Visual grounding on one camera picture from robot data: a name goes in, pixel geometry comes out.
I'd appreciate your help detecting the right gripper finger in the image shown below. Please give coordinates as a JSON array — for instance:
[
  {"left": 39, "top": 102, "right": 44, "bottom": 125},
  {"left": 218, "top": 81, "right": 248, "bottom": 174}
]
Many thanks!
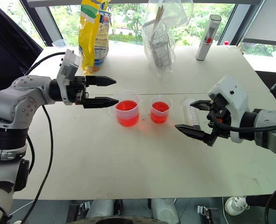
[
  {"left": 174, "top": 124, "right": 207, "bottom": 141},
  {"left": 189, "top": 99, "right": 214, "bottom": 112}
]

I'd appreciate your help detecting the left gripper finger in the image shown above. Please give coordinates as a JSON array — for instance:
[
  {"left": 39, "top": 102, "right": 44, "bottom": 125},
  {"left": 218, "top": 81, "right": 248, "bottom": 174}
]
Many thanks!
[
  {"left": 85, "top": 75, "right": 117, "bottom": 87},
  {"left": 83, "top": 96, "right": 119, "bottom": 109}
]

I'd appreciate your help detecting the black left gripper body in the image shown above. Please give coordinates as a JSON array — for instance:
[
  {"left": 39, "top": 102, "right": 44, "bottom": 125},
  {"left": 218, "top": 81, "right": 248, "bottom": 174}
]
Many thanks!
[{"left": 66, "top": 77, "right": 90, "bottom": 105}]

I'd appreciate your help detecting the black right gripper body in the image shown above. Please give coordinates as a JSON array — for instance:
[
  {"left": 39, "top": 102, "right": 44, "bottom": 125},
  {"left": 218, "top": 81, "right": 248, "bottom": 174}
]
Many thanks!
[{"left": 203, "top": 93, "right": 232, "bottom": 147}]

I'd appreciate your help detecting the clear plastic graduated tube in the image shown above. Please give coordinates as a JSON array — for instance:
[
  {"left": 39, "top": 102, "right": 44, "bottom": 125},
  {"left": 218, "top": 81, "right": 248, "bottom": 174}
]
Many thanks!
[{"left": 182, "top": 96, "right": 203, "bottom": 130}]

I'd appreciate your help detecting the large beaker red liquid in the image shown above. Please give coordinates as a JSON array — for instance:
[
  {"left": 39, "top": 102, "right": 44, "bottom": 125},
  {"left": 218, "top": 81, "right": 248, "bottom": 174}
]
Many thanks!
[{"left": 108, "top": 89, "right": 144, "bottom": 128}]

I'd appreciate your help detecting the small beaker red liquid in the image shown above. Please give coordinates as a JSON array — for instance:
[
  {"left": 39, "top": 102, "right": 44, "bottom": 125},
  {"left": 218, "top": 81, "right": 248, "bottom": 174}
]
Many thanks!
[{"left": 150, "top": 94, "right": 173, "bottom": 125}]

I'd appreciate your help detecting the clear plastic container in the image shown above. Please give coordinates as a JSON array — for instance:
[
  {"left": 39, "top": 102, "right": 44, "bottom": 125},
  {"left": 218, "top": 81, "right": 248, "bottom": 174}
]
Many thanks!
[{"left": 51, "top": 39, "right": 69, "bottom": 49}]

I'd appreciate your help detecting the yellow snack bag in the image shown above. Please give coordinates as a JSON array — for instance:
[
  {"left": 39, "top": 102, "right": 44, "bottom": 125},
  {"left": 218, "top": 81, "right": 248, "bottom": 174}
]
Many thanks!
[{"left": 78, "top": 0, "right": 111, "bottom": 76}]

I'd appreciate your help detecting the white cylindrical dispenser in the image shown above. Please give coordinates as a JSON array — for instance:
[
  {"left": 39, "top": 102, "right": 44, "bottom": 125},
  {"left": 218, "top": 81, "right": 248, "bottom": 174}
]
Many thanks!
[{"left": 195, "top": 14, "right": 222, "bottom": 62}]

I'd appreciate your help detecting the clear plastic bag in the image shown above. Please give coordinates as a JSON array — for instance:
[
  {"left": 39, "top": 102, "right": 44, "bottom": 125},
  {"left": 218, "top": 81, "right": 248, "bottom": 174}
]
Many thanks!
[{"left": 141, "top": 0, "right": 194, "bottom": 79}]

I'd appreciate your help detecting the silver robot leg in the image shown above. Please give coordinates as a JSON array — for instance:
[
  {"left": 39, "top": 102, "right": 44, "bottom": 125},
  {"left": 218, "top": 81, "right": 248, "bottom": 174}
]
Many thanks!
[
  {"left": 151, "top": 198, "right": 181, "bottom": 224},
  {"left": 85, "top": 199, "right": 114, "bottom": 220}
]

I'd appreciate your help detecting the white shoe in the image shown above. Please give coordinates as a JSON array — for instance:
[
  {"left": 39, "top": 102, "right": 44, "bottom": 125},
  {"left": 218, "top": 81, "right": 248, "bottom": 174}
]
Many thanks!
[{"left": 224, "top": 195, "right": 251, "bottom": 217}]

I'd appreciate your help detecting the wooden chopstick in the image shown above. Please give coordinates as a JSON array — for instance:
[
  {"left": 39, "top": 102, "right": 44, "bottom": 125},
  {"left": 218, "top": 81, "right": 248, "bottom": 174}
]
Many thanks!
[
  {"left": 153, "top": 6, "right": 165, "bottom": 39},
  {"left": 151, "top": 5, "right": 162, "bottom": 40}
]

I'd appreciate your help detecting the dark rounded robot torso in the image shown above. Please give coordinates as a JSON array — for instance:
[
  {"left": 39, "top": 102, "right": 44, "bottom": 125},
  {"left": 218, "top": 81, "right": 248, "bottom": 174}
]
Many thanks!
[{"left": 68, "top": 216, "right": 163, "bottom": 224}]

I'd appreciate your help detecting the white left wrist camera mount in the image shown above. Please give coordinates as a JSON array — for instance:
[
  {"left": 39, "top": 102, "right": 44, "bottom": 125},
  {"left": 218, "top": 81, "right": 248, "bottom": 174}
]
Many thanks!
[{"left": 56, "top": 49, "right": 81, "bottom": 105}]

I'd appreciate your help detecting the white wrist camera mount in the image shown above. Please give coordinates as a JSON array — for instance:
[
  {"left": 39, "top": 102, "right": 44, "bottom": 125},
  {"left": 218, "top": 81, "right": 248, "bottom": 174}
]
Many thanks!
[
  {"left": 56, "top": 49, "right": 81, "bottom": 105},
  {"left": 207, "top": 74, "right": 250, "bottom": 144}
]

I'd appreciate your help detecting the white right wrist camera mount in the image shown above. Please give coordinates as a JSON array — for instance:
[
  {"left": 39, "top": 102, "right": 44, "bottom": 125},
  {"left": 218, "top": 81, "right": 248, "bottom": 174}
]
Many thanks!
[{"left": 207, "top": 74, "right": 250, "bottom": 144}]

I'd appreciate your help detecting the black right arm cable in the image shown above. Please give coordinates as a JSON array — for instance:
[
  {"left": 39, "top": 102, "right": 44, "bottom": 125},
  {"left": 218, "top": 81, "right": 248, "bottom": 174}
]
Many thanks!
[{"left": 209, "top": 114, "right": 276, "bottom": 134}]

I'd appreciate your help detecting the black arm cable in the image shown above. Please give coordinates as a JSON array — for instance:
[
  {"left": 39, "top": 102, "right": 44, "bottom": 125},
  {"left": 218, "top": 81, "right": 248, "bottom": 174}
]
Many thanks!
[
  {"left": 19, "top": 51, "right": 67, "bottom": 224},
  {"left": 209, "top": 114, "right": 276, "bottom": 134}
]

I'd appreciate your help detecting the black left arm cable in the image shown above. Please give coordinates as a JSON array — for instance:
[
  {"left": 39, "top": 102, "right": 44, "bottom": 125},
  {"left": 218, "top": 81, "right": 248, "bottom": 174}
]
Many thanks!
[{"left": 19, "top": 51, "right": 67, "bottom": 224}]

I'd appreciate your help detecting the metal wire basket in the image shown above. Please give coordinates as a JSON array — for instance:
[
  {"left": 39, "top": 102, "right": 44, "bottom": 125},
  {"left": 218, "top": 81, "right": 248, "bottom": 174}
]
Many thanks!
[{"left": 142, "top": 19, "right": 173, "bottom": 72}]

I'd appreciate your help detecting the dark window frame post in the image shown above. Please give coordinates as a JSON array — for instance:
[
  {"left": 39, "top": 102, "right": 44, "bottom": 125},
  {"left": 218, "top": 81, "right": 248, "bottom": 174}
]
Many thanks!
[{"left": 20, "top": 0, "right": 64, "bottom": 48}]

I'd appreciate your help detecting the grey window frame post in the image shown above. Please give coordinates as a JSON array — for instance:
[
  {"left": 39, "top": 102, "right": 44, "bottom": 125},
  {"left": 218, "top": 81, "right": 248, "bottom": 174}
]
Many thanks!
[{"left": 217, "top": 3, "right": 246, "bottom": 46}]

